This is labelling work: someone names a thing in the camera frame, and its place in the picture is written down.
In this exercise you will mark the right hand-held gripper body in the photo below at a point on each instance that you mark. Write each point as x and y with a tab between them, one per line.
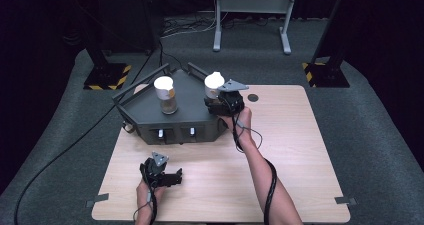
228	101

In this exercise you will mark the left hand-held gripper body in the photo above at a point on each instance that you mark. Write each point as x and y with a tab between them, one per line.
158	173

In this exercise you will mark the round-capped white seasoning bottle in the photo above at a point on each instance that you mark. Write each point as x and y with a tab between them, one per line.
213	83

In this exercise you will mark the dark grey corner rack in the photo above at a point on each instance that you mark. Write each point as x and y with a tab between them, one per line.
186	95

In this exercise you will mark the flat-capped white seasoning bottle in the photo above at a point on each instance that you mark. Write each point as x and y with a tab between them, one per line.
165	95

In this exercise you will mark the person's left hand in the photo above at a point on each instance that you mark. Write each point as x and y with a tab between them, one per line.
150	191

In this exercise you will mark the person's right hand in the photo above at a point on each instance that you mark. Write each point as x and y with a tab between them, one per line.
241	123

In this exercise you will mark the black round table grommet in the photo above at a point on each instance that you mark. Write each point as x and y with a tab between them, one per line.
253	97

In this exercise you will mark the grey tape strip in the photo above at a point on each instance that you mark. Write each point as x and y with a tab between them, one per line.
97	200
345	200

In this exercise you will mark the grey metal stand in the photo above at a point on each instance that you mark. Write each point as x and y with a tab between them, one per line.
253	5

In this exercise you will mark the black striped stand base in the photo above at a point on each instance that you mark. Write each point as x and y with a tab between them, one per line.
328	76
106	76

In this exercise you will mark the black stand post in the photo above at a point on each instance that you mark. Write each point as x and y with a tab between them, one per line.
96	51
330	28

